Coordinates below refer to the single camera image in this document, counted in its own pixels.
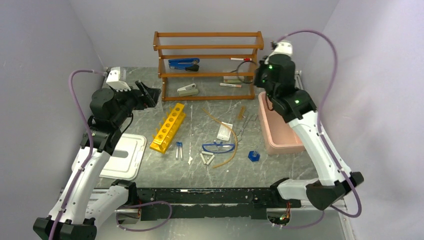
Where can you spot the white clay triangle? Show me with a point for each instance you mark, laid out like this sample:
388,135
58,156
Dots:
207,157

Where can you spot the red white marker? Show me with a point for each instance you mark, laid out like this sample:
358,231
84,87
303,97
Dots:
240,59

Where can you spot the clear plastic bag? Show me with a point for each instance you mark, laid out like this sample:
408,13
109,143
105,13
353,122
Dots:
224,132

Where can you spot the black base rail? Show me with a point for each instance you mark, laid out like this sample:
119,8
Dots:
196,203

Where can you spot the white plastic lid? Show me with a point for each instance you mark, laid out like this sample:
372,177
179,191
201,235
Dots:
126,159

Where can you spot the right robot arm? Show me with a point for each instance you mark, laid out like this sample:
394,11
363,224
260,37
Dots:
276,75

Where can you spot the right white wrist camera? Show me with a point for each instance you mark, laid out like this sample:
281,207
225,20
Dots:
282,47

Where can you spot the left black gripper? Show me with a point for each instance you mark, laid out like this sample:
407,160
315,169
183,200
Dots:
142,102

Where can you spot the wooden shelf rack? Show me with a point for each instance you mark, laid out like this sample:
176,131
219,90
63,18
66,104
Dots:
214,49

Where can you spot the pink plastic bin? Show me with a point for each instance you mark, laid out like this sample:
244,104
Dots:
278,137

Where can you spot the blue hexagonal base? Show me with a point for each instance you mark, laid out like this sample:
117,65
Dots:
254,156

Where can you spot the white green box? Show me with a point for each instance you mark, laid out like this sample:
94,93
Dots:
233,79

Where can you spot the yellow test tube rack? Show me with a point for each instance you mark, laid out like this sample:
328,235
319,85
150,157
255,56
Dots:
168,129

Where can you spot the white stapler on block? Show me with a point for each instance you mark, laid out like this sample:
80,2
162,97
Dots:
188,90

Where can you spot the metal crucible tongs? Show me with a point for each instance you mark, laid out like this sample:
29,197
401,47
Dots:
246,118

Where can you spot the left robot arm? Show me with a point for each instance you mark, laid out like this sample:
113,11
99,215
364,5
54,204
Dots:
71,218

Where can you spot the blue safety goggles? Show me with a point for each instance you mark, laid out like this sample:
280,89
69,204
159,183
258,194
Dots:
218,147

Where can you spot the orange white pen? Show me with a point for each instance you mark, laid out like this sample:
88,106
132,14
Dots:
230,85

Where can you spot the blue black clamp tool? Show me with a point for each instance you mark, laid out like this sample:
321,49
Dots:
185,64

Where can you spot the blue capped test tubes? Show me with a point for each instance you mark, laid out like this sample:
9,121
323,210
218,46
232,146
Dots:
179,151

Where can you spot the tan test tube brush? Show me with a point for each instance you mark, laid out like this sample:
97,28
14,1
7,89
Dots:
240,115

